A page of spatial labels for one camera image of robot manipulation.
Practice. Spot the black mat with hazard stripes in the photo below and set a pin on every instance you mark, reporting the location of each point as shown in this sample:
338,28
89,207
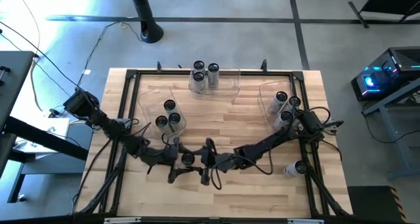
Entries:
370,206

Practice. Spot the grey metal stand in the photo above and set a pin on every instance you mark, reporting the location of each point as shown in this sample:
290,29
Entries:
407,142

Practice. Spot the white paper sheet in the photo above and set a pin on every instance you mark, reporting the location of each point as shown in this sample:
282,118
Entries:
57,127

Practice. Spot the white can orange print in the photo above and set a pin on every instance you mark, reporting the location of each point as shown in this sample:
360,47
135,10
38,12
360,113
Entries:
170,104
161,121
174,118
188,159

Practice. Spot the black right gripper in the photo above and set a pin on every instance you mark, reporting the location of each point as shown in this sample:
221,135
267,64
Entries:
220,161

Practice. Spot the small black frame clamp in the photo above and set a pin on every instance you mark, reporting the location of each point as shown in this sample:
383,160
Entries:
264,65
159,66

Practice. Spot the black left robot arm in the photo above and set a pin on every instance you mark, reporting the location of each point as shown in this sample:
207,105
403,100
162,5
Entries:
111,125

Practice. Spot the clear plastic bin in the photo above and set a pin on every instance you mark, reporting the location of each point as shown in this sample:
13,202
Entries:
149,100
228,86
267,89

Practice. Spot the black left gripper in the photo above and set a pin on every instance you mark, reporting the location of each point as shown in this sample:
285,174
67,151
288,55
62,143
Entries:
164,156

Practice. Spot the grey side table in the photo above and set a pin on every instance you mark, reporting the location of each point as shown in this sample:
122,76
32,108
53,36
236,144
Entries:
13,76

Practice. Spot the white label strip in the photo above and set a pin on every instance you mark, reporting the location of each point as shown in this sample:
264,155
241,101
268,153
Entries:
121,220
305,221

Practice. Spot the black desk leg beam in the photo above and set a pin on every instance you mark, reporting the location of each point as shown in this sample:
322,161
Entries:
65,148

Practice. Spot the white can blue print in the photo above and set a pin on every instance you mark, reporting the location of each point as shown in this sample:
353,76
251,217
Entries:
300,167
198,77
199,65
213,67

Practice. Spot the white can peach print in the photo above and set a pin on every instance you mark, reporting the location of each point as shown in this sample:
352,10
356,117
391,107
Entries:
286,116
281,96
294,101
297,113

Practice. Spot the black computer tower with lights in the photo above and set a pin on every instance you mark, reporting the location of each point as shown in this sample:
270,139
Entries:
400,63

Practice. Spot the black folding stand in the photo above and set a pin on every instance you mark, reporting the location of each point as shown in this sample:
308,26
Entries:
390,0

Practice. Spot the black floor stand pole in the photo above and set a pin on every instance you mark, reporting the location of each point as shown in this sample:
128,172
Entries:
149,31

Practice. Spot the small white floor tag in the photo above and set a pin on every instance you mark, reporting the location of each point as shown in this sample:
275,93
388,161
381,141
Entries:
87,72

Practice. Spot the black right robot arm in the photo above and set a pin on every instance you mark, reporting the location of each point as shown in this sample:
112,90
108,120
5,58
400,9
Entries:
262,145

